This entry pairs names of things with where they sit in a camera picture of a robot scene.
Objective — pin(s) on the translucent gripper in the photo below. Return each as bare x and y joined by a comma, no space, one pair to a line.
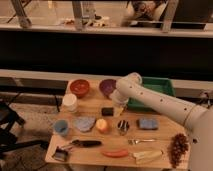
118,111

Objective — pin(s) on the black eraser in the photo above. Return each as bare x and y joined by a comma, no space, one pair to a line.
107,111

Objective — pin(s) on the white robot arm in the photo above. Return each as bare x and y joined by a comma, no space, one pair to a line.
196,119

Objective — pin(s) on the metal cup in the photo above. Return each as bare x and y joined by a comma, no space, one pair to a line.
123,127

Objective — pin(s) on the white cup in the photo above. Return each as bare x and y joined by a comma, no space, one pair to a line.
70,102

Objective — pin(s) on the blue cup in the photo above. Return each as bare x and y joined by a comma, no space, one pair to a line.
61,127

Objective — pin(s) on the peach fruit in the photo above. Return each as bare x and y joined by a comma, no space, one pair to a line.
102,125

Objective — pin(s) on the purple bowl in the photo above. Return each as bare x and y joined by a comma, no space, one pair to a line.
107,86

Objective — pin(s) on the blue sponge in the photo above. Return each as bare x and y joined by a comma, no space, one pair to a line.
148,124

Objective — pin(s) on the metal fork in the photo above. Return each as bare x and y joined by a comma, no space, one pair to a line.
137,141

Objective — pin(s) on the blue-grey cloth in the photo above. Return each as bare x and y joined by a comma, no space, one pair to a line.
84,123

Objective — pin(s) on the orange carrot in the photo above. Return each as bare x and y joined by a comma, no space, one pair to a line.
115,154

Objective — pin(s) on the red bowl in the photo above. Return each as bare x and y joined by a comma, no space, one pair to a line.
80,87

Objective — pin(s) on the green plastic tray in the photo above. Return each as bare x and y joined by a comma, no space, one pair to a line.
161,85

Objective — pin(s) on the red grapes bunch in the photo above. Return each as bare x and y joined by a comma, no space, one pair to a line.
178,147

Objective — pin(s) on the person in background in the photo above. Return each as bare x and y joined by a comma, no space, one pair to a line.
144,13

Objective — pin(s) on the black-handled peeler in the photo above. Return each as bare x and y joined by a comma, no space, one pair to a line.
82,143

